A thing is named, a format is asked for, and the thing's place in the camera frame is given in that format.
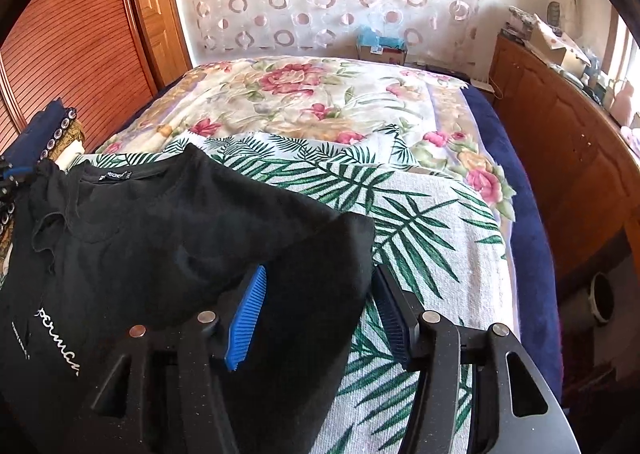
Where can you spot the black printed T-shirt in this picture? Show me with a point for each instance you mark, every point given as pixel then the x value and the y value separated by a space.
pixel 175 244

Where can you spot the studded navy garment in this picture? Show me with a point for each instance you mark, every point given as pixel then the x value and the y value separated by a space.
pixel 47 127

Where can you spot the leaf-print towel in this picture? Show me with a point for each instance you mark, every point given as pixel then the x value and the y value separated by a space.
pixel 425 244

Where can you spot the open cardboard box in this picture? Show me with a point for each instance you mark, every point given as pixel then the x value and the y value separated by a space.
pixel 557 47

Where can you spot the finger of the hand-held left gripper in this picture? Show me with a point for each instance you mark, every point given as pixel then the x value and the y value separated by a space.
pixel 10 172

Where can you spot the small cardboard box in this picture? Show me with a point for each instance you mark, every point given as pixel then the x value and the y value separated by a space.
pixel 387 54

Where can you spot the wooden louvered wardrobe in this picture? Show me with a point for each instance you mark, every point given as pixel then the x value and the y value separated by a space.
pixel 75 44

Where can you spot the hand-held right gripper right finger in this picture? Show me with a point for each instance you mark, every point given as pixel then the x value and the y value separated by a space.
pixel 395 324

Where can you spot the wooden-framed window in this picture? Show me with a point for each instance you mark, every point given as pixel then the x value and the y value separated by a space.
pixel 627 59

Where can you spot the long wooden cabinet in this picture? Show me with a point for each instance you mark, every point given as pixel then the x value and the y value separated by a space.
pixel 560 134

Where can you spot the pink thermos jug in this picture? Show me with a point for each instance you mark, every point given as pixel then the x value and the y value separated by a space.
pixel 627 102

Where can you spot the round dark pot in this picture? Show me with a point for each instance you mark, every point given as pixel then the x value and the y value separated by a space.
pixel 602 299

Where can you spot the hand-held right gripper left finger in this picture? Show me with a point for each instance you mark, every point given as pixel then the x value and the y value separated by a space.
pixel 245 319

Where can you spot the floral blanket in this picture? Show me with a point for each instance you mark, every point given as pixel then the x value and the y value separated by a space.
pixel 300 99

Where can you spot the blue plastic bag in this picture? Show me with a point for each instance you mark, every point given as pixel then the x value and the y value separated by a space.
pixel 375 37

